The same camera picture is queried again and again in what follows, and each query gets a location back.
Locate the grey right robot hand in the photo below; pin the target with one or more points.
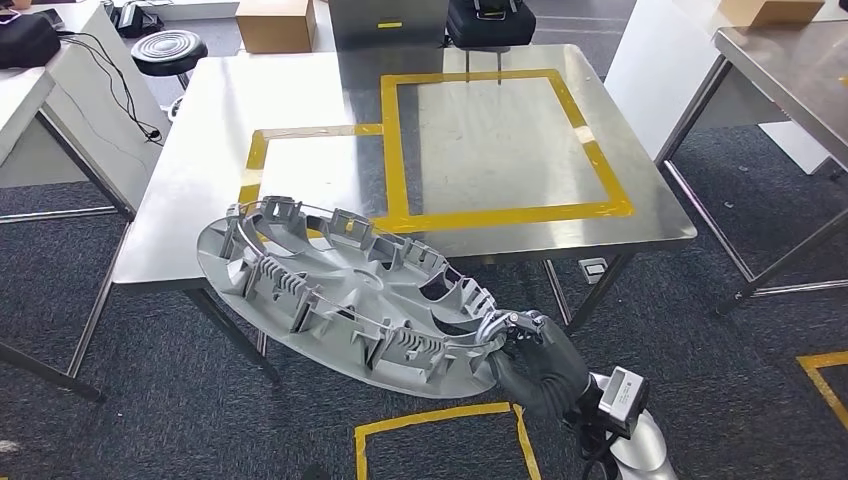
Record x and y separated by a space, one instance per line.
550 368

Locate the grey plastic wheel hubcap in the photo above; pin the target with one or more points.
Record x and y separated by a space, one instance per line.
361 278

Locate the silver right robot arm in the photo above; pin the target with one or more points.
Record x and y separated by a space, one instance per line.
639 450

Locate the steel workbench table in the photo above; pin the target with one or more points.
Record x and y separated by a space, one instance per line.
199 166

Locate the floor socket plate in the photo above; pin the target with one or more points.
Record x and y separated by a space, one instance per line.
593 270

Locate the large yellow tape rectangle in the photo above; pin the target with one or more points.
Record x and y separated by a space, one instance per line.
394 152

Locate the black carrying case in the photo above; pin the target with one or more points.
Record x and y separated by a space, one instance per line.
490 26

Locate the small yellow tape rectangle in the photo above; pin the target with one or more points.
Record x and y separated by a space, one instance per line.
253 159

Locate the steel table with white panel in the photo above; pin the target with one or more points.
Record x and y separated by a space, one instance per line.
99 132
782 79

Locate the brown cardboard box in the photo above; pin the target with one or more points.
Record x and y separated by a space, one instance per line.
768 12
275 26

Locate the black round stool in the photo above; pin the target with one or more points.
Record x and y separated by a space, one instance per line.
169 53

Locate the black charger units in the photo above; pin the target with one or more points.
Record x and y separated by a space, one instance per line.
132 16

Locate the black bag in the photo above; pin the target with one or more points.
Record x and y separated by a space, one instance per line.
26 43

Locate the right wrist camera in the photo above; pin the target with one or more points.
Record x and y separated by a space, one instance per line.
624 401

